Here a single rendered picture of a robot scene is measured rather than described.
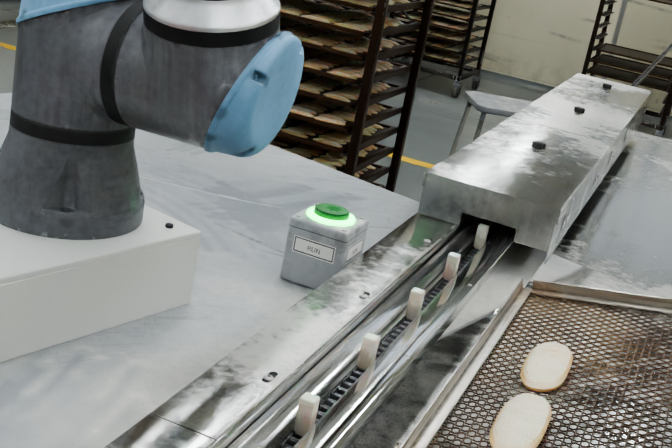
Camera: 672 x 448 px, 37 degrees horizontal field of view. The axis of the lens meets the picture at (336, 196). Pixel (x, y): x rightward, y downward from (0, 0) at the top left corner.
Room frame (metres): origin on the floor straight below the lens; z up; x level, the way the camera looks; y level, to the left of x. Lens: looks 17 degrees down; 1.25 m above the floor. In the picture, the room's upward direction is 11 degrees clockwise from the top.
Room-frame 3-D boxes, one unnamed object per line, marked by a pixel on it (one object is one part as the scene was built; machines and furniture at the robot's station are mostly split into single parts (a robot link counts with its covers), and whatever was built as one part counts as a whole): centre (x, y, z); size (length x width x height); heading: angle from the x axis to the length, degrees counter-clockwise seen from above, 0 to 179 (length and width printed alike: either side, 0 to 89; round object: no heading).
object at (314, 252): (1.06, 0.00, 0.84); 0.08 x 0.08 x 0.11; 71
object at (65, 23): (0.92, 0.25, 1.07); 0.13 x 0.12 x 0.14; 72
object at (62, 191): (0.92, 0.26, 0.95); 0.15 x 0.15 x 0.10
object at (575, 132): (1.81, -0.39, 0.89); 1.25 x 0.18 x 0.09; 161
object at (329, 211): (1.06, 0.00, 0.90); 0.04 x 0.04 x 0.02
